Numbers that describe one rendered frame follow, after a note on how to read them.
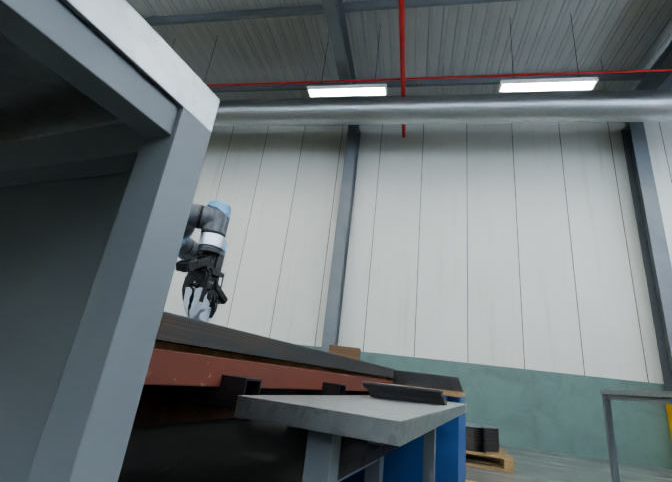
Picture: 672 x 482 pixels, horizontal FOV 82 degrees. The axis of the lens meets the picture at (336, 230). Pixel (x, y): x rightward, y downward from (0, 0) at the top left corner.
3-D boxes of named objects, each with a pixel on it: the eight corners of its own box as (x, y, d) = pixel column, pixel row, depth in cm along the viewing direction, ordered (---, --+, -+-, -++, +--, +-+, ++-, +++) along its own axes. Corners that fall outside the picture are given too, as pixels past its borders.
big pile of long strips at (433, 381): (464, 392, 202) (464, 380, 204) (457, 391, 168) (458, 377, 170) (325, 375, 232) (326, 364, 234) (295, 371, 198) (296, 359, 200)
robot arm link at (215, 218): (205, 204, 127) (231, 211, 129) (197, 236, 123) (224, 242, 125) (206, 196, 120) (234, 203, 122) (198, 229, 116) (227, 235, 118)
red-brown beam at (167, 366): (392, 392, 173) (393, 377, 175) (31, 381, 39) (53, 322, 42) (373, 389, 177) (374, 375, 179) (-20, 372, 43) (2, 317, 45)
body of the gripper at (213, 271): (221, 292, 118) (229, 254, 122) (202, 285, 110) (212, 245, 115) (201, 291, 121) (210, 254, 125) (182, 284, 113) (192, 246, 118)
